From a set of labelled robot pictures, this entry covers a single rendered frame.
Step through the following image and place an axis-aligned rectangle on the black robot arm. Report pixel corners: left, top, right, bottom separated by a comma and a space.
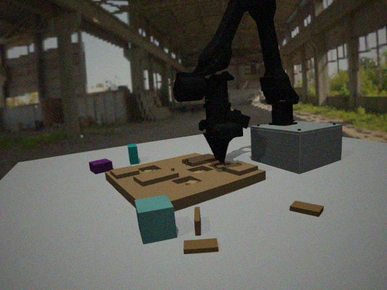
173, 0, 299, 126

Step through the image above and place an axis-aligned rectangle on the tan square puzzle board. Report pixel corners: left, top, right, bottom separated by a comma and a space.
105, 153, 265, 211

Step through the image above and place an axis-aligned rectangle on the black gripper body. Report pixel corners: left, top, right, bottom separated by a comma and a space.
199, 98, 243, 139

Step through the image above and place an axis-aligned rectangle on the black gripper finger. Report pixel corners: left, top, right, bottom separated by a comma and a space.
203, 132, 219, 160
209, 136, 234, 163

